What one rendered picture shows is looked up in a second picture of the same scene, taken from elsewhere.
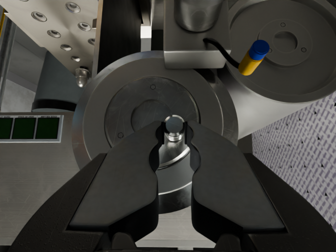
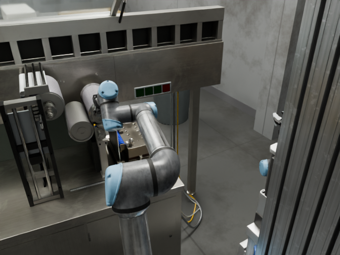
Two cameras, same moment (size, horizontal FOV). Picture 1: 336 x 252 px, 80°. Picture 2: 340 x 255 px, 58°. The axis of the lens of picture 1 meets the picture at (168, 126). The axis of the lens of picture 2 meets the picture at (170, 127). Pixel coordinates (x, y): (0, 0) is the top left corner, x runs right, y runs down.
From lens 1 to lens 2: 1.44 m
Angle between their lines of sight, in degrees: 27
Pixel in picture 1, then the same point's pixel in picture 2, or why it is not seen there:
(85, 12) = (125, 134)
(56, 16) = (133, 131)
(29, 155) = (145, 81)
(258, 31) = (86, 132)
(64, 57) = not seen: hidden behind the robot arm
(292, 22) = (81, 135)
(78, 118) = not seen: hidden behind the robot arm
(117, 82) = not seen: hidden behind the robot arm
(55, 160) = (134, 81)
